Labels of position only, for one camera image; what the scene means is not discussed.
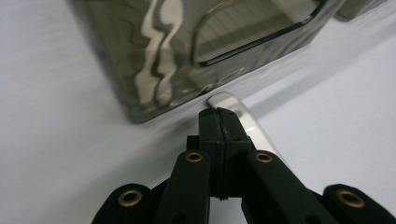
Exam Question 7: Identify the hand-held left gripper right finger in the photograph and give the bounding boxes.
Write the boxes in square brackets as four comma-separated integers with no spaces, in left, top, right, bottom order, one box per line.
[218,106,340,224]

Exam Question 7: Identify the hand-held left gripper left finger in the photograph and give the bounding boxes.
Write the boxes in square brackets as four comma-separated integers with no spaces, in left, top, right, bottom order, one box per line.
[152,106,226,224]

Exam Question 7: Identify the white ceramic spoon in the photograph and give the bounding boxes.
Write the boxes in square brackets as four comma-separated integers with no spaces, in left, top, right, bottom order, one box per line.
[205,91,289,167]

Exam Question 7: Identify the transparent grey plastic bin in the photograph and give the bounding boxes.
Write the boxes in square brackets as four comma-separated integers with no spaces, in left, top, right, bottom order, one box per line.
[66,0,347,124]

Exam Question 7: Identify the white table cover sheet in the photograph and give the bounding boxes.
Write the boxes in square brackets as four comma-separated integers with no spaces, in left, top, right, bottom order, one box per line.
[0,0,396,224]

